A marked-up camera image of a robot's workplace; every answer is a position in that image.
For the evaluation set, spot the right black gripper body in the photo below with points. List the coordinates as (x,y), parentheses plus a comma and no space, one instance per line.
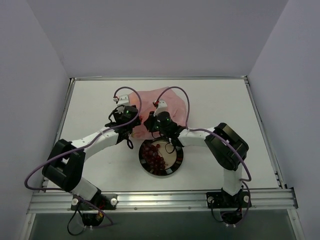
(149,122)

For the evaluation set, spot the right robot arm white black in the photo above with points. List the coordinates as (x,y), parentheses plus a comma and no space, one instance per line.
(227,147)

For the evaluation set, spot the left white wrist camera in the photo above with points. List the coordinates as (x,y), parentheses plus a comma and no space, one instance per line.
(122,100)

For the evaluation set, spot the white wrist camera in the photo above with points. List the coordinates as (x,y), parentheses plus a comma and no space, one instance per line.
(160,106)
(122,100)

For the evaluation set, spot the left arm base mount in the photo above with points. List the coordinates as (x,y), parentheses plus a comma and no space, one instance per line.
(107,201)

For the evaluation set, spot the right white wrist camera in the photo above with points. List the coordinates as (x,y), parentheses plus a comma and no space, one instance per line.
(160,106)

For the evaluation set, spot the pink plastic bag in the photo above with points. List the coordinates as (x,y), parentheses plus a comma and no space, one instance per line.
(176,107)

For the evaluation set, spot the round plate dark rim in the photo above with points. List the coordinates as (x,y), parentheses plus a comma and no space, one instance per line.
(173,156)

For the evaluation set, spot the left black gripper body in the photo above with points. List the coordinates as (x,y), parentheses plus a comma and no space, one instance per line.
(136,120)

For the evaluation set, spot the red fake grape bunch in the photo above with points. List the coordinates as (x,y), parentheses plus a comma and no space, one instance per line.
(152,157)

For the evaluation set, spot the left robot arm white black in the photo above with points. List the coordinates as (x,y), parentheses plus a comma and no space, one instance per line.
(67,158)

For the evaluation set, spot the aluminium front rail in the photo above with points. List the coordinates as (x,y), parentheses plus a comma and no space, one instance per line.
(162,201)

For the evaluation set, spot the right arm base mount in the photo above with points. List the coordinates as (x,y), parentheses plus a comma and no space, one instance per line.
(223,200)

